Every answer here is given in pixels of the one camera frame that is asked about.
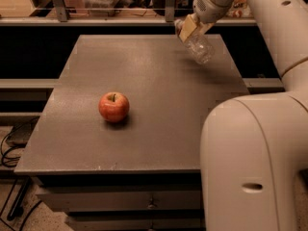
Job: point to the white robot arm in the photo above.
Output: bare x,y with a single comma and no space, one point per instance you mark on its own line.
252,147

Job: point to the printed snack bag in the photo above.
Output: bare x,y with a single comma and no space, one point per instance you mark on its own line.
239,9

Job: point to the clear plastic water bottle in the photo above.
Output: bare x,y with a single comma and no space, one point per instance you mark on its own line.
197,45

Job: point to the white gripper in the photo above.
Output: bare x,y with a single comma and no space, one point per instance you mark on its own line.
206,10

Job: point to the grey upper drawer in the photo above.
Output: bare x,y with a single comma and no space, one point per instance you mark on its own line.
122,198

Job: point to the clear plastic container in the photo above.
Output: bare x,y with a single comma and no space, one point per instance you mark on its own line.
100,7

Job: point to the grey lower drawer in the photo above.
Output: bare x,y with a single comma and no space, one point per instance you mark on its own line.
169,220

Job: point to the grey metal shelf rail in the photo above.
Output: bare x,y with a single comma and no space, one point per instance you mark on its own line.
73,12

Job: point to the grey drawer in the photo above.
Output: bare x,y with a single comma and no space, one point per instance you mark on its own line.
122,198
169,220

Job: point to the red apple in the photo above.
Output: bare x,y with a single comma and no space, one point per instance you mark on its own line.
114,106

